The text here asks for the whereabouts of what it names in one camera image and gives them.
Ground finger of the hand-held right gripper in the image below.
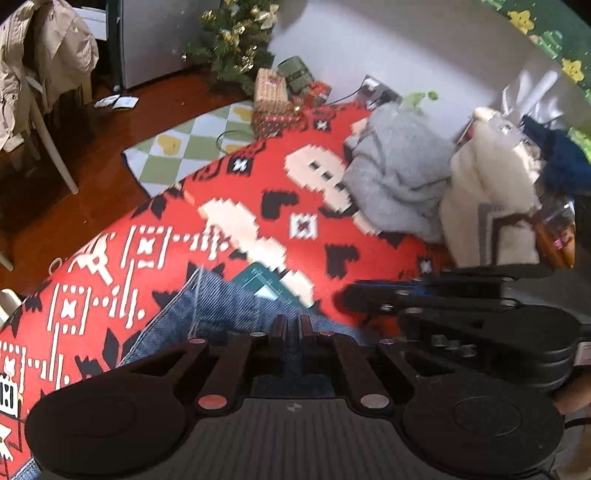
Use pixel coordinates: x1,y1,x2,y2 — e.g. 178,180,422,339
431,264,553,283
344,281,523,315

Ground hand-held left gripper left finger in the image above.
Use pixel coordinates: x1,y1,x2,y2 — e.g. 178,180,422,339
115,314,288,417

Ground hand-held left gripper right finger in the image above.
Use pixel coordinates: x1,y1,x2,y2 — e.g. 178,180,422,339
299,314,462,418

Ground blue denim shorts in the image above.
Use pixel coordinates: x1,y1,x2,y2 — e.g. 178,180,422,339
18,268,370,480

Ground green cutting mat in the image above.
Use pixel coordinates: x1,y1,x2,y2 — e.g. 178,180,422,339
231,262,320,311

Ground white sweater with maroon trim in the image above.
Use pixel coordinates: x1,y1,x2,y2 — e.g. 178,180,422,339
438,107,542,267

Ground grey knit sweater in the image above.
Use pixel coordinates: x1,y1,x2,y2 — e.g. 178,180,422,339
344,102,456,244

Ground navy blue knit cloth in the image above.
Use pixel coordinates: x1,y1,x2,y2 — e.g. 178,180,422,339
522,115,591,195

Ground red patterned blanket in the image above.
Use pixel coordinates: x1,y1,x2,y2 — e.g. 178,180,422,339
0,104,462,480

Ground green plush toy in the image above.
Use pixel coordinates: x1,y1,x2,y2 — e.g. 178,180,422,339
402,90,440,112

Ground green checkered floor rug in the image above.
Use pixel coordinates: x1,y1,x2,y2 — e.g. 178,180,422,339
122,102,260,199

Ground grey power strip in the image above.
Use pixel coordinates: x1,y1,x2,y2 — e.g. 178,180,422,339
360,75,402,105

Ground red gift box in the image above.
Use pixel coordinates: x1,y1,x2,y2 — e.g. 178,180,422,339
300,80,332,110

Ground beige plaid gift box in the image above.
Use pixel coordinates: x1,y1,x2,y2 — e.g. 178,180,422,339
254,68,290,114

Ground dark green gift box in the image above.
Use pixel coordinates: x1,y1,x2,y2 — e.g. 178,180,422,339
277,56,315,93

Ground white paper scraps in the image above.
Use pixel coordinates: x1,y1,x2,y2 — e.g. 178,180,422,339
95,95,139,110

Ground small decorated Christmas tree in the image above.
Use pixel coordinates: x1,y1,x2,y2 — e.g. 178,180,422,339
182,0,280,95

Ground white chair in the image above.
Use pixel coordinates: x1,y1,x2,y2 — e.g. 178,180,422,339
0,69,80,273

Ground grey refrigerator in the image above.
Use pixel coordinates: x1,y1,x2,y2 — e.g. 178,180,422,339
108,0,223,90

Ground beige jacket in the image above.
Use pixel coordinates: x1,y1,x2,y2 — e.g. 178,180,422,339
0,0,100,153

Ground green Christmas wall hanging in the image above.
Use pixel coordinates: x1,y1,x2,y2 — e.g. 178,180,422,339
480,0,591,93

